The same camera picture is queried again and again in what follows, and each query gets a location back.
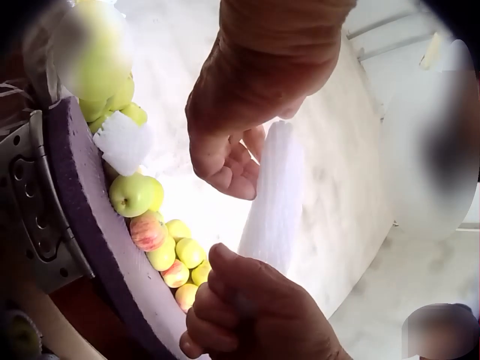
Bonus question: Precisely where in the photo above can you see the pile of green and red apples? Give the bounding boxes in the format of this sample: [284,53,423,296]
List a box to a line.
[75,71,213,314]

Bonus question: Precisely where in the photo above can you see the purple foam padded rim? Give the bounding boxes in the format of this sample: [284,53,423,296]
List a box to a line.
[42,96,188,360]

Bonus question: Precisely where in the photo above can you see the white foam net sleeve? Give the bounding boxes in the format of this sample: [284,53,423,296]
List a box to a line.
[238,119,307,271]

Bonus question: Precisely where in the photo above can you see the person's right thumb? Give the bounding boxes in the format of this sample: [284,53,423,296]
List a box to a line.
[207,243,263,290]

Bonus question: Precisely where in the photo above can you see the grey metal bracket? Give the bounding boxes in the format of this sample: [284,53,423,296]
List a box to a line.
[0,109,96,295]

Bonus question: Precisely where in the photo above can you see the person's right fingers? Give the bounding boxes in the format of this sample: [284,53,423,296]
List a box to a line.
[180,280,246,360]

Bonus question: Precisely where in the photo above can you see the person's left fingers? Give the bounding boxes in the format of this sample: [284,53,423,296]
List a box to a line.
[199,126,266,201]

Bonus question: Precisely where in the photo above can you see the white foam chunk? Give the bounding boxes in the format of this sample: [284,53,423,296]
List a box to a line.
[93,112,155,177]

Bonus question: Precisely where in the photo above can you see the person's right hand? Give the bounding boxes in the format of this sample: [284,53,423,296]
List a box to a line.
[180,243,352,360]

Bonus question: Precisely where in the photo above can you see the person's left hand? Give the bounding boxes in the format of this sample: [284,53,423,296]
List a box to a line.
[186,0,356,201]

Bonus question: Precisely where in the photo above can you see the green apple in foam net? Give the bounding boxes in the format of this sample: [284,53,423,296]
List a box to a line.
[0,310,42,357]

